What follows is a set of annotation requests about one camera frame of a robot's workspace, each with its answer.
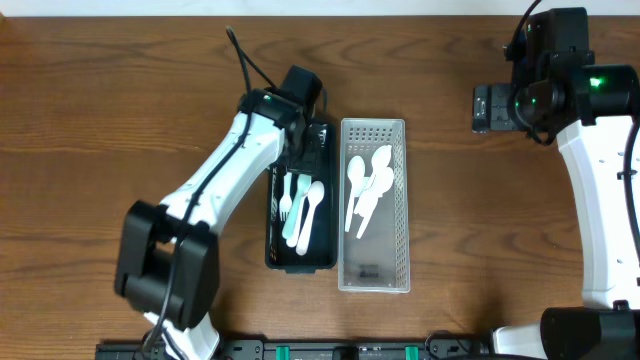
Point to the black mounting rail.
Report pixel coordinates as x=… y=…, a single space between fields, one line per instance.
x=440 y=345

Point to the white plastic spoon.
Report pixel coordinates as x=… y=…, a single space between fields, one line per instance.
x=355 y=174
x=369 y=198
x=315 y=196

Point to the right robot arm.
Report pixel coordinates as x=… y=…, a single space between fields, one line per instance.
x=559 y=95

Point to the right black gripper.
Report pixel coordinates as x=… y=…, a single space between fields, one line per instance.
x=489 y=107

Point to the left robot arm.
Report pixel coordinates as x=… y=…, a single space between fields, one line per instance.
x=168 y=264

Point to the white plastic spoon diagonal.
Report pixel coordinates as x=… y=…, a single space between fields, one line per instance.
x=379 y=160

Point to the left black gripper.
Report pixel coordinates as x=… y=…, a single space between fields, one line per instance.
x=310 y=145

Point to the black plastic basket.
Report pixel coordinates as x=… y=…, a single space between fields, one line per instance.
x=322 y=251

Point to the white plastic utensil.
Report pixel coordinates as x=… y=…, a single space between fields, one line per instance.
x=285 y=202

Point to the clear plastic basket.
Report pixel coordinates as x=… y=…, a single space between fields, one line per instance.
x=380 y=260

